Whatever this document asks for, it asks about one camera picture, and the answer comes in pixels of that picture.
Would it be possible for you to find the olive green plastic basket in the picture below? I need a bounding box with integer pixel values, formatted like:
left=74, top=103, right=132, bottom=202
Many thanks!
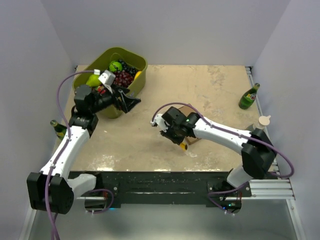
left=72, top=47, right=148, bottom=119

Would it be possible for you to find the yellow fruit at basket edge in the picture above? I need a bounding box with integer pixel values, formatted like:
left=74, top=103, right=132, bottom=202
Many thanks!
left=134, top=71, right=142, bottom=80

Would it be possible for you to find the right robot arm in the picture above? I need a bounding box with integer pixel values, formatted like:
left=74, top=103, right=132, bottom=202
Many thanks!
left=151, top=106, right=277, bottom=197

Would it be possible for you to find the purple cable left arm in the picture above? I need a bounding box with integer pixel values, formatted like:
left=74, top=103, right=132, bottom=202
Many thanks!
left=47, top=69, right=101, bottom=240

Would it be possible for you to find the green apple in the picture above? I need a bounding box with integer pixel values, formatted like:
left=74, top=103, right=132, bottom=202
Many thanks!
left=108, top=61, right=123, bottom=73

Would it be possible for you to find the green pear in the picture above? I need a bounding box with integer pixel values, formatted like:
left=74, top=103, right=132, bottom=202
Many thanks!
left=85, top=74, right=102, bottom=88

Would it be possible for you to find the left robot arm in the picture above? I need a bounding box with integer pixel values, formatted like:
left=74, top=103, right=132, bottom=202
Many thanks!
left=26, top=84, right=141, bottom=215

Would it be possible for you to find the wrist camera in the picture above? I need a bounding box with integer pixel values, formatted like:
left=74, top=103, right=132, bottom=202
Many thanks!
left=98, top=70, right=116, bottom=86
left=150, top=113, right=168, bottom=132

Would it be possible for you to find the dark blue grape bunch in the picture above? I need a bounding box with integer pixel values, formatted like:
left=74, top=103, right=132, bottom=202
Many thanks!
left=118, top=58, right=138, bottom=77

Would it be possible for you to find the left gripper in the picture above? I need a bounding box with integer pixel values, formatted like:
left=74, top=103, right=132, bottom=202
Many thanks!
left=90, top=82, right=141, bottom=114

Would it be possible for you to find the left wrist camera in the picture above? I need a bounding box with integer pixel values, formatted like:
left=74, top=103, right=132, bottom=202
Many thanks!
left=98, top=70, right=116, bottom=86

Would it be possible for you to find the green glass bottle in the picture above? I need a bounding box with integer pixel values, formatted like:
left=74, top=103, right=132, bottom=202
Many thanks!
left=238, top=83, right=260, bottom=110
left=50, top=119, right=67, bottom=140

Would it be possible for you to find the brown cardboard express box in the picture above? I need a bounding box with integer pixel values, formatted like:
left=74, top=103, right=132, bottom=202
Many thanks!
left=178, top=105, right=200, bottom=145

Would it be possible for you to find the green glass bottle right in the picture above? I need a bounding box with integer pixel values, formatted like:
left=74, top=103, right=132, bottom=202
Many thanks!
left=238, top=83, right=260, bottom=110

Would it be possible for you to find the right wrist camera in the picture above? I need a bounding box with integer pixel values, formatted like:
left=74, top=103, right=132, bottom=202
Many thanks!
left=150, top=113, right=168, bottom=132

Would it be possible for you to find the red grape bunch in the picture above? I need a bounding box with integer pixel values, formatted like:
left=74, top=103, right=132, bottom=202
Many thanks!
left=113, top=71, right=134, bottom=88

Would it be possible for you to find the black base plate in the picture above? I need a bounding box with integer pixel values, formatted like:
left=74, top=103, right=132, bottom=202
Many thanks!
left=67, top=171, right=252, bottom=210

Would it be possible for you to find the green glass bottle left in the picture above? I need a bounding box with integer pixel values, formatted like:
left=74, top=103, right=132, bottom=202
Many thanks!
left=50, top=119, right=67, bottom=140

